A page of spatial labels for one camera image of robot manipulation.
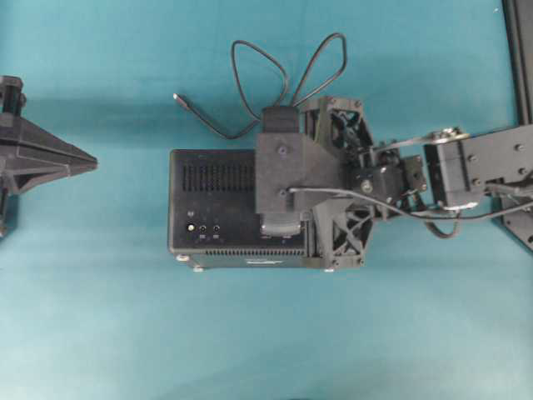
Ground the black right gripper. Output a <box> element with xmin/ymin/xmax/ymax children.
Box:
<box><xmin>300</xmin><ymin>96</ymin><xmax>427</xmax><ymax>271</ymax></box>

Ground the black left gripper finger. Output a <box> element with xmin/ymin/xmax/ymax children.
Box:
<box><xmin>1</xmin><ymin>75</ymin><xmax>98</xmax><ymax>237</ymax></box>

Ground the black mini PC box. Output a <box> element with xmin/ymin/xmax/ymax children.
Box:
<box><xmin>167</xmin><ymin>149</ymin><xmax>324</xmax><ymax>271</ymax></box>

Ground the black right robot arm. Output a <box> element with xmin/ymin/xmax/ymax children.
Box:
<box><xmin>292</xmin><ymin>125</ymin><xmax>532</xmax><ymax>272</ymax></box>

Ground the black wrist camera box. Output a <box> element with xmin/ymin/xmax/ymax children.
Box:
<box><xmin>255</xmin><ymin>106</ymin><xmax>346</xmax><ymax>237</ymax></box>

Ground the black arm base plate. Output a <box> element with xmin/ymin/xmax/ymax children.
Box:
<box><xmin>489</xmin><ymin>182</ymin><xmax>532</xmax><ymax>251</ymax></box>

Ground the black aluminium frame post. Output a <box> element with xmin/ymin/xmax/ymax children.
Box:
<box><xmin>502</xmin><ymin>0</ymin><xmax>533</xmax><ymax>125</ymax></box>

